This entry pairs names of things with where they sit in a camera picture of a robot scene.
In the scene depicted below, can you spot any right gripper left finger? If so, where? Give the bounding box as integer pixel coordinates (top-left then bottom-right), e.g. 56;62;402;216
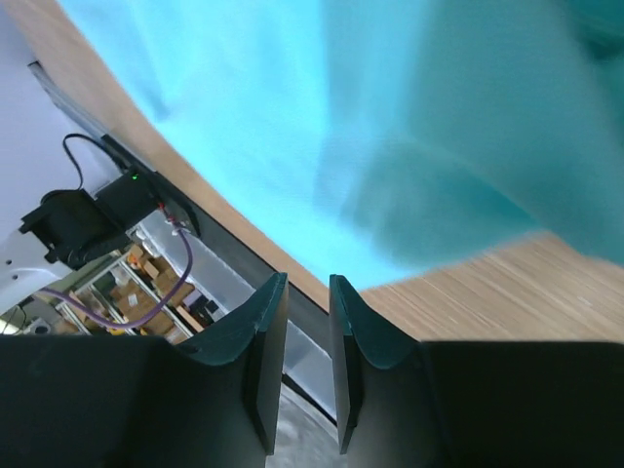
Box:
1;274;289;467

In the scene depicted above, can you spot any teal t-shirt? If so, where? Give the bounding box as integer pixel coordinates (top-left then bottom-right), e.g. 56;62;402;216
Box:
62;1;623;289

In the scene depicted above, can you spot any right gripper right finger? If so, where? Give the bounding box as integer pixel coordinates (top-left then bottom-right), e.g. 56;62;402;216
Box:
330;275;623;467

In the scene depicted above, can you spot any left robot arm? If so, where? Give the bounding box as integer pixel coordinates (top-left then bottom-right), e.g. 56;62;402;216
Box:
1;190;132;312

